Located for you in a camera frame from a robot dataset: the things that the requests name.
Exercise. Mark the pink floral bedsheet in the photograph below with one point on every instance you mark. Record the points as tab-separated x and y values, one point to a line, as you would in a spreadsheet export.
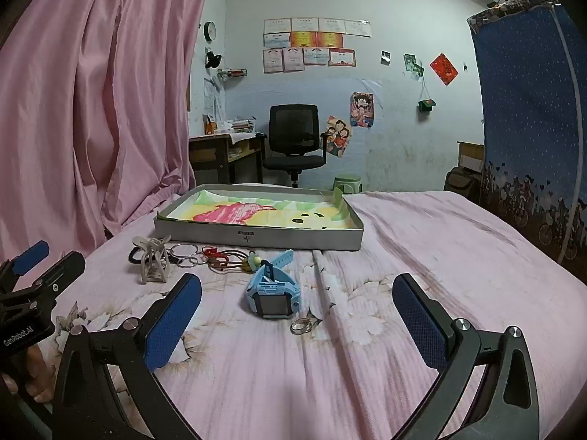
321	376

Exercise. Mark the group of wall certificates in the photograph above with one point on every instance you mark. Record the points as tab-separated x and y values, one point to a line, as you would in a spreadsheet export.
279	59

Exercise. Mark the brown cardboard box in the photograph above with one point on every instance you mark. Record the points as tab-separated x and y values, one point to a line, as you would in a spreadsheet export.
470	156

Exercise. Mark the red paper wall decoration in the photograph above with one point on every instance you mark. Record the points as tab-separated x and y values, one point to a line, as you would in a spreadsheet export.
444	68

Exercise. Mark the orange pen holder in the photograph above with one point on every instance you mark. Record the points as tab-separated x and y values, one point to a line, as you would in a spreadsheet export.
210	127

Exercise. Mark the black wall clock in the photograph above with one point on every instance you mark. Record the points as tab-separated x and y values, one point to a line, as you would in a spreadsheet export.
210	31

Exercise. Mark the black hair clip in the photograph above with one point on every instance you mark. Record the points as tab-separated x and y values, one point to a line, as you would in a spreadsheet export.
132	256

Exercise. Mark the black wall hanging object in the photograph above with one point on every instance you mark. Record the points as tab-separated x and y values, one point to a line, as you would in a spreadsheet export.
212	59

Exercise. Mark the person's left hand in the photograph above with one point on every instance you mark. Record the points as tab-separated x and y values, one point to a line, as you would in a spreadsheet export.
30	369

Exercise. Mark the black office chair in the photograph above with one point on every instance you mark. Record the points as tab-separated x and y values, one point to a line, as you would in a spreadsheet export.
293	123

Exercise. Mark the colourful printed cloth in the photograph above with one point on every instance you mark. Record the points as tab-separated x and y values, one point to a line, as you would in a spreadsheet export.
229	213

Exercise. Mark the silver bangle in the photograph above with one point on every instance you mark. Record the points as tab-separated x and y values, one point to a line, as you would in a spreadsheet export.
174	247
202	260
196	250

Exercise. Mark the white wall papers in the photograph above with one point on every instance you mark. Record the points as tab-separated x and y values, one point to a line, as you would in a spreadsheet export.
213	96

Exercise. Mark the black bag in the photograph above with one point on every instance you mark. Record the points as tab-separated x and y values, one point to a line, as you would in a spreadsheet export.
461	185

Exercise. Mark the beige hair claw clip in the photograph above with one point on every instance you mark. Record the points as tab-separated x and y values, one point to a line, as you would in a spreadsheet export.
153	266

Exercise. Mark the cartoon family wall poster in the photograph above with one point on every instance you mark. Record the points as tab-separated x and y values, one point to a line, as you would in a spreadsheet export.
338	136

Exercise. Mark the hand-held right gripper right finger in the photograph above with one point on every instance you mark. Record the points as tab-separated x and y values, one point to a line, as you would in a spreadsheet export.
419	325

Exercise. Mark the blue smartwatch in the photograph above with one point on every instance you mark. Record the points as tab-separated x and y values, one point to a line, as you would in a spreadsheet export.
270	291

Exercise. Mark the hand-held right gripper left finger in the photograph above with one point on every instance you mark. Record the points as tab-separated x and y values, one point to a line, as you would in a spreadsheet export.
172	325

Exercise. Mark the anime wall poster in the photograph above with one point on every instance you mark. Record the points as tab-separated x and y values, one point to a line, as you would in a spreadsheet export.
362	110

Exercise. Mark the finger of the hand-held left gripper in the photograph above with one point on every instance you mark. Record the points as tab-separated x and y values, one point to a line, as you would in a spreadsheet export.
62	268
31	256

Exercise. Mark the green plastic stool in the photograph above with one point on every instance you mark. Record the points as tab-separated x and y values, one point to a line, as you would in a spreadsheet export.
348	183

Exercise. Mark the green wall photos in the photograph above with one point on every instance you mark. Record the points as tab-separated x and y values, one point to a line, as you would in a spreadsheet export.
412	64

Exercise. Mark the blue printed fabric wardrobe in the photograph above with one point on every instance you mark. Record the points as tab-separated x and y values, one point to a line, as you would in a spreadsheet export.
527	101

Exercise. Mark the grey cardboard box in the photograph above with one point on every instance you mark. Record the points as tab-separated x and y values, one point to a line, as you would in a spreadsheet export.
275	238

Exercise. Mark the small wall photo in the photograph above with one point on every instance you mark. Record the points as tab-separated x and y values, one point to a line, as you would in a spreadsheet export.
385	57

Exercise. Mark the stack of books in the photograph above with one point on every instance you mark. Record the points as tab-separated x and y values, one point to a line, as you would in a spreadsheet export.
241	126

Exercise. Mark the wooden desk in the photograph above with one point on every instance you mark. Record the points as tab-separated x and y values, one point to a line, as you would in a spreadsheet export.
206	142

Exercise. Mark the pink curtain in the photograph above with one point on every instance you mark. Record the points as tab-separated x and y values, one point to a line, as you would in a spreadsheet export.
91	101

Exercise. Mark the green hanging pouch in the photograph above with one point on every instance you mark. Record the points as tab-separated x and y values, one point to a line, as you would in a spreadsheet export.
427	105

